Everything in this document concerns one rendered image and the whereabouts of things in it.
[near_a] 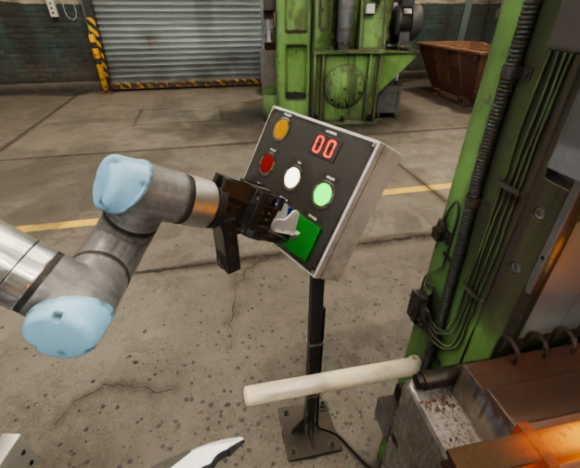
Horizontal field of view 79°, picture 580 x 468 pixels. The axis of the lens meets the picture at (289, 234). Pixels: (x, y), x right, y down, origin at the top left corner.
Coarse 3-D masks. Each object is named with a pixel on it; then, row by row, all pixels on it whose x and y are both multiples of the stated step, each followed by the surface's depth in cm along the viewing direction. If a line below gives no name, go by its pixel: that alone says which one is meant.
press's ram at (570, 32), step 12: (564, 0) 30; (576, 0) 29; (564, 12) 30; (576, 12) 29; (564, 24) 30; (576, 24) 29; (552, 36) 31; (564, 36) 30; (576, 36) 29; (552, 48) 32; (564, 48) 30; (576, 48) 29
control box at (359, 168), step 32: (288, 128) 79; (320, 128) 72; (256, 160) 86; (288, 160) 78; (320, 160) 71; (352, 160) 65; (384, 160) 64; (288, 192) 76; (352, 192) 64; (320, 224) 68; (352, 224) 67; (288, 256) 74; (320, 256) 67
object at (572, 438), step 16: (512, 432) 39; (528, 432) 38; (544, 432) 38; (560, 432) 38; (576, 432) 38; (448, 448) 37; (464, 448) 37; (480, 448) 37; (496, 448) 37; (512, 448) 37; (528, 448) 37; (544, 448) 36; (560, 448) 37; (576, 448) 37; (448, 464) 37; (464, 464) 35; (480, 464) 35; (496, 464) 35; (512, 464) 35; (528, 464) 36; (544, 464) 36; (560, 464) 35
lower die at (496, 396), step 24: (504, 360) 50; (528, 360) 50; (552, 360) 50; (576, 360) 50; (456, 384) 51; (480, 384) 46; (504, 384) 46; (528, 384) 45; (552, 384) 45; (576, 384) 45; (480, 408) 47; (504, 408) 43; (528, 408) 43; (552, 408) 43; (576, 408) 43; (480, 432) 47; (504, 432) 43
